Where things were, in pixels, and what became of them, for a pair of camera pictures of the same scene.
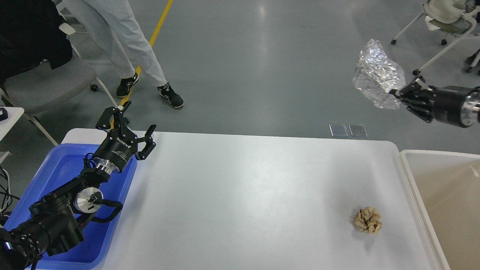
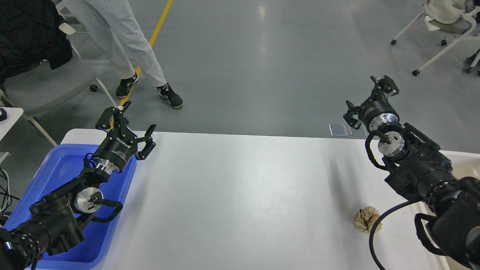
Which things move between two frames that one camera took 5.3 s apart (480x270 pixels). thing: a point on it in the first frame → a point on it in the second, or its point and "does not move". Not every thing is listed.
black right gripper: [451, 105] → [377, 111]
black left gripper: [119, 146] does not move
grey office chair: [40, 88] does not move
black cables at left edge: [7, 199] does not move
